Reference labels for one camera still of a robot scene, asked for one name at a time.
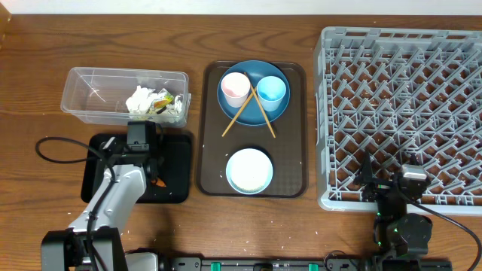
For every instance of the pink cup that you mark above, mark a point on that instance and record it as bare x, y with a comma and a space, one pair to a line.
235, 86

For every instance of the light blue cup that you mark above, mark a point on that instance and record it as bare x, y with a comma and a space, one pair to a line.
271, 91

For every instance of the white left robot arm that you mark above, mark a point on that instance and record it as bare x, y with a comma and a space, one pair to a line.
93, 240

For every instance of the white paper napkin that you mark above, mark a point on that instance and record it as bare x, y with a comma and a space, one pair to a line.
175, 107

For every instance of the black plastic tray bin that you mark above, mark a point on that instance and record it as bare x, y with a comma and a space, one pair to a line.
174, 172

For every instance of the wooden chopstick right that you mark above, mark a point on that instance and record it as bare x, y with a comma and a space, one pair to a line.
266, 119

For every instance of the wooden chopstick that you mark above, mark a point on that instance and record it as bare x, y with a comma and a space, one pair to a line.
266, 119
241, 109

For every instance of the grey dishwasher rack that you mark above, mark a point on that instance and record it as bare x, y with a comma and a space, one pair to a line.
397, 93

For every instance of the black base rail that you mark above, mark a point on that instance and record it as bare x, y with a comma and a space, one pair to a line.
333, 264

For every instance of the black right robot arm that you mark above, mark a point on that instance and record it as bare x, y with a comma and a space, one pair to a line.
401, 235

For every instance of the light blue bowl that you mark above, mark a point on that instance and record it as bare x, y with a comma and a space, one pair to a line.
249, 171

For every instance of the clear plastic bin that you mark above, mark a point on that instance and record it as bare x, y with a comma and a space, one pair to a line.
98, 95

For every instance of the orange carrot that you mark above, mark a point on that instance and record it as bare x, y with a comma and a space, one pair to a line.
158, 182

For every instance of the brown serving tray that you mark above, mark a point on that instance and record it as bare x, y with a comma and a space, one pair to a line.
286, 145

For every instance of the yellow green snack wrapper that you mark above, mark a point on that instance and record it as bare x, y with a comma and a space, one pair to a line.
159, 101

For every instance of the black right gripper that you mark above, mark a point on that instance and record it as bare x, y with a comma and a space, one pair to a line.
378, 187

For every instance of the white tissue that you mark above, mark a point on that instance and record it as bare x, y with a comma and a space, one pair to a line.
140, 101

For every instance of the wooden chopstick left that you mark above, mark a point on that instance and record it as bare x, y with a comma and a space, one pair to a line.
241, 109

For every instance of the dark blue plate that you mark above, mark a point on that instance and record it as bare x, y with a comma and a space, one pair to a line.
251, 114

